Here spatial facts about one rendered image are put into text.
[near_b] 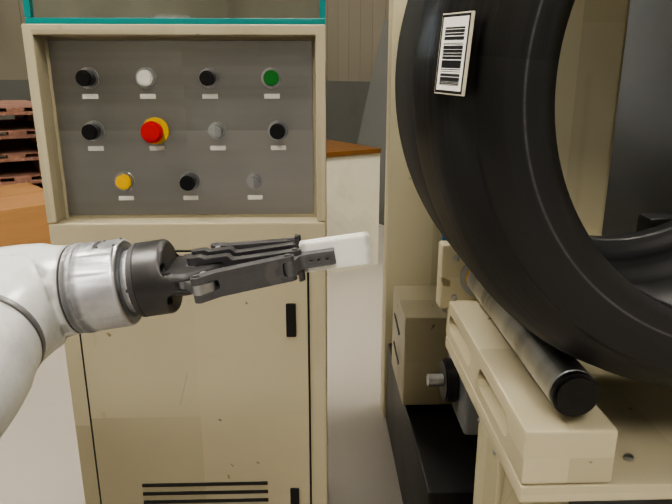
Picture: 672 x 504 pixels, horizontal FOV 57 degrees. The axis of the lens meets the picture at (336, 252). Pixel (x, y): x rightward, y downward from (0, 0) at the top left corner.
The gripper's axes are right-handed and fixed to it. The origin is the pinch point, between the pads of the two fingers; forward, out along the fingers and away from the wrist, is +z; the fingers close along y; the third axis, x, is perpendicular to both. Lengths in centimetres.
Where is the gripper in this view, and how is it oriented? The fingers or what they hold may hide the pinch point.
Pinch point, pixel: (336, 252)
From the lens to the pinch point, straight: 62.0
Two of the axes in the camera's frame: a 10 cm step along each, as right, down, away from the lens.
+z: 9.9, -1.4, -0.1
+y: -0.3, -2.8, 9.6
